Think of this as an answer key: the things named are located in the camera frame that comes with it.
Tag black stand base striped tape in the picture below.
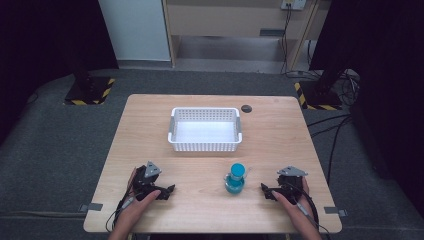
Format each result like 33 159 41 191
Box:
294 71 344 111
64 68 116 106

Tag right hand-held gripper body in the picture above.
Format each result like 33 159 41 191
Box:
274 165 309 205

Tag black curtain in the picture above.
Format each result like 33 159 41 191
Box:
309 0 424 218
0 0 119 144

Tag wooden cabinet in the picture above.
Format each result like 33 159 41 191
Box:
161 0 332 72

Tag blue plastic bottle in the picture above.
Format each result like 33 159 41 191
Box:
223 162 250 195

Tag white panel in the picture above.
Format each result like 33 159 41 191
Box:
97 0 172 62

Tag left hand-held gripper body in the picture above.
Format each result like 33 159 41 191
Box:
132 161 166 201

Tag left hand-held gripper cable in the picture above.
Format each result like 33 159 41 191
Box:
105 181 138 234

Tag person's left hand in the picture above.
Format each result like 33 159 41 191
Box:
114 167 162 230

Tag black floor cables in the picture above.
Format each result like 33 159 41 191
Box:
306 113 354 186

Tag tangle of black cables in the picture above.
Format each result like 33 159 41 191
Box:
333 69 362 108

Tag grey table edge bracket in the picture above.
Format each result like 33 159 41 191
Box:
323 206 348 218
79 202 104 213

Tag right hand-held gripper cable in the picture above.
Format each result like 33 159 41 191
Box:
287 181 332 238

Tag person's right hand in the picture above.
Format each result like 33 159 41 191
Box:
271 178 318 232

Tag black hanging power cables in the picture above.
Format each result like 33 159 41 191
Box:
280 5 294 74

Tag white perforated plastic basket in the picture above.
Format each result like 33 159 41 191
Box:
167 106 243 153

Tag hand-held gripper cable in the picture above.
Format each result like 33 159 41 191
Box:
105 181 138 234
287 181 332 238

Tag white wall socket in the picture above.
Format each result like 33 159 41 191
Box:
280 0 307 11

